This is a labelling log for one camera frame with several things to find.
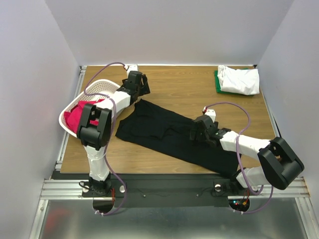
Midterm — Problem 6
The black t shirt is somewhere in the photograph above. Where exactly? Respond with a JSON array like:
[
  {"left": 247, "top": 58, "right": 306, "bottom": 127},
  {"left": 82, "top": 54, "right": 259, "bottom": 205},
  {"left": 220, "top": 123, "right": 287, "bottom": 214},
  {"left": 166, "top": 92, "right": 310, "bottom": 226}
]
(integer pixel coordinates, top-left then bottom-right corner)
[{"left": 116, "top": 100, "right": 238, "bottom": 177}]

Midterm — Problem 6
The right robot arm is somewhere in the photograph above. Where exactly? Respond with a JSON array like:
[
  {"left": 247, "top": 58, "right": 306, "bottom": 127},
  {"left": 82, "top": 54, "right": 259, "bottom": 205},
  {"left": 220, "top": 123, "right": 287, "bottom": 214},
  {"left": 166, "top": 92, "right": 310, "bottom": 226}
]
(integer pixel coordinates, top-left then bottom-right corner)
[{"left": 190, "top": 114, "right": 305, "bottom": 194}]

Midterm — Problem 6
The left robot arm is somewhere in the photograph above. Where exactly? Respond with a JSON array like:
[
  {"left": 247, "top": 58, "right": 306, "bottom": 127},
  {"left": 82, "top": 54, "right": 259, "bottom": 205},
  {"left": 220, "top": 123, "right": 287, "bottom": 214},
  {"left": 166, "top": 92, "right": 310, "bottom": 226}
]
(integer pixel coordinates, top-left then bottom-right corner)
[{"left": 76, "top": 70, "right": 150, "bottom": 197}]

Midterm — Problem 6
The white folded t shirt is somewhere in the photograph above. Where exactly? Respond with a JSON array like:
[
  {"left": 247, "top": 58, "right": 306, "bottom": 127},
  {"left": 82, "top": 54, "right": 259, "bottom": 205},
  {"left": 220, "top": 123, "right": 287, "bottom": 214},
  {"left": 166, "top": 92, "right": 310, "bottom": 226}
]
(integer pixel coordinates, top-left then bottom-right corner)
[{"left": 217, "top": 65, "right": 260, "bottom": 96}]

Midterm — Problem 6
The white perforated plastic basket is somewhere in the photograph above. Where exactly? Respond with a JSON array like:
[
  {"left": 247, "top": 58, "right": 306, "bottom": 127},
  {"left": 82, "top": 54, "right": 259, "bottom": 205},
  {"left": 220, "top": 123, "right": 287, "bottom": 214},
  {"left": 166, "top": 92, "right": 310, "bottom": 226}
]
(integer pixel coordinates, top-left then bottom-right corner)
[{"left": 59, "top": 79, "right": 120, "bottom": 137}]

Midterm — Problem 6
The green folded t shirt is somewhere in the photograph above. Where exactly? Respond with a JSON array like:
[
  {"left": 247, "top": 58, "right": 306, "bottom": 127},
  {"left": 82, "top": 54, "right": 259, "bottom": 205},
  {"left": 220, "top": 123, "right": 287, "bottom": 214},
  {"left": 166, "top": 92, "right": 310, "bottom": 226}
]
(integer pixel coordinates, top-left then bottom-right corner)
[{"left": 214, "top": 70, "right": 244, "bottom": 96}]

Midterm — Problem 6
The pink t shirt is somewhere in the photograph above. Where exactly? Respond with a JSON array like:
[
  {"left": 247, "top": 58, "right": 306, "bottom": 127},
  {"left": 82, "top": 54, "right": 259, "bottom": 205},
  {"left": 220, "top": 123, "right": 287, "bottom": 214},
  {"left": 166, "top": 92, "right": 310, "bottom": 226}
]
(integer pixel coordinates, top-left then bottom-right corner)
[{"left": 63, "top": 99, "right": 104, "bottom": 133}]

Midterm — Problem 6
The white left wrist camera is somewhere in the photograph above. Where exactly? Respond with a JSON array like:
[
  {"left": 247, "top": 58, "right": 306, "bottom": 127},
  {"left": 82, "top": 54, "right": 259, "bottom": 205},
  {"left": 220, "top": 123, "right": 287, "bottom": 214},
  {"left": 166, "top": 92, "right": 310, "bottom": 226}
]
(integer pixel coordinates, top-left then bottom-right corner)
[{"left": 124, "top": 64, "right": 139, "bottom": 73}]

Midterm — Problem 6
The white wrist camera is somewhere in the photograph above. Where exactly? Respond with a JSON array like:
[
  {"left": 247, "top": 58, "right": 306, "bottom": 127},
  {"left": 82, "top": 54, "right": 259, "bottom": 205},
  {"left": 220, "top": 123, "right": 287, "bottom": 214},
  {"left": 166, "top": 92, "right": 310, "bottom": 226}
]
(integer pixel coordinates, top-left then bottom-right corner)
[
  {"left": 202, "top": 106, "right": 216, "bottom": 122},
  {"left": 124, "top": 64, "right": 139, "bottom": 73}
]

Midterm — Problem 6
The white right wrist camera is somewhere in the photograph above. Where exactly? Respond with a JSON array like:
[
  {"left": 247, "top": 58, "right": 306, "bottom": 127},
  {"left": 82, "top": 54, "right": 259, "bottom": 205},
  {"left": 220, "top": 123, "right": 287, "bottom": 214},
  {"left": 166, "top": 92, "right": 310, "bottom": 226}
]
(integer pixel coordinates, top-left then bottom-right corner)
[{"left": 202, "top": 106, "right": 216, "bottom": 122}]

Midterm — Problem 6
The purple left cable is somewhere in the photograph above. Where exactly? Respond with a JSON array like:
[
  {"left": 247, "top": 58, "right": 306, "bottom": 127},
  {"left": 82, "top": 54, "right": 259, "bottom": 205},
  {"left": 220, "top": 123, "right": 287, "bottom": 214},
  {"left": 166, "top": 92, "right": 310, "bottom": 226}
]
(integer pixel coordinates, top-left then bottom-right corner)
[{"left": 83, "top": 61, "right": 128, "bottom": 217}]

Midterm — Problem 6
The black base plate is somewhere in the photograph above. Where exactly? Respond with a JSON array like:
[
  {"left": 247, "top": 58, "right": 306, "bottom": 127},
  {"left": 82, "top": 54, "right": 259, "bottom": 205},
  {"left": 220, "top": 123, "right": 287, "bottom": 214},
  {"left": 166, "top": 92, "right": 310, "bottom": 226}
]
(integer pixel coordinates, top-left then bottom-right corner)
[{"left": 79, "top": 173, "right": 247, "bottom": 211}]

